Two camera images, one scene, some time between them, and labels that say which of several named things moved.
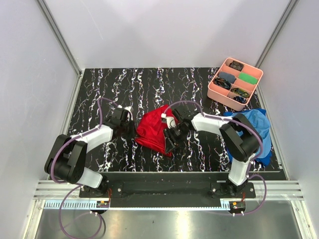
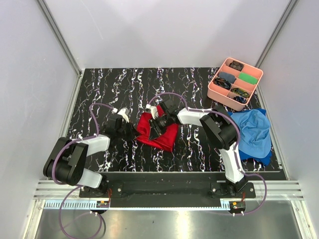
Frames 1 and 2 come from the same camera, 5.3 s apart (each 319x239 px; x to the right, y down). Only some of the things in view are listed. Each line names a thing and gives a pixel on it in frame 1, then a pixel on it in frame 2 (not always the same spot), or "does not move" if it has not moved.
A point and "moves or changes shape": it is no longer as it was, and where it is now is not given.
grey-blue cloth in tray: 230,77 does not move
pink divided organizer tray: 234,83 does not move
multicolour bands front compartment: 240,92 does not move
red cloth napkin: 150,128 moves or changes shape
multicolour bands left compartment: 222,82 does not move
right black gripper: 171,143 to 155,130
